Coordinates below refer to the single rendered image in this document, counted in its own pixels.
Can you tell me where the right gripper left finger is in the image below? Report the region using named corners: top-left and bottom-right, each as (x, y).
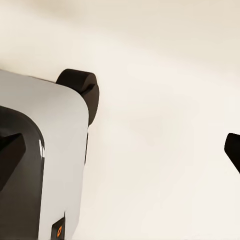
top-left (0, 133), bottom-right (26, 193)

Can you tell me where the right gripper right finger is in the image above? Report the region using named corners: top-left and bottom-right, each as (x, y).
top-left (224, 133), bottom-right (240, 173)

